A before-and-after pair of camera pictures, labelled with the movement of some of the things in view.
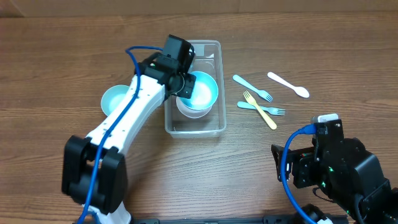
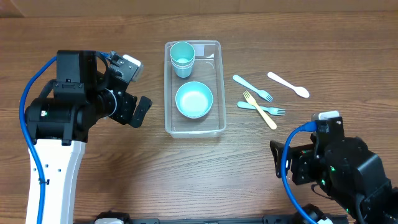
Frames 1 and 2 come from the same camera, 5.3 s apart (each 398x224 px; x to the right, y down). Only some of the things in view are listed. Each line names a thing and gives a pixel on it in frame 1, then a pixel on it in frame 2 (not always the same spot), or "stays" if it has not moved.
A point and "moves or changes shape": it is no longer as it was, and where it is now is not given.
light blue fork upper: [260, 93] stays
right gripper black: [299, 159] stays
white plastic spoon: [300, 91] stays
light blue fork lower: [273, 111] stays
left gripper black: [188, 88] -> [125, 114]
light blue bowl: [112, 96] moves or changes shape
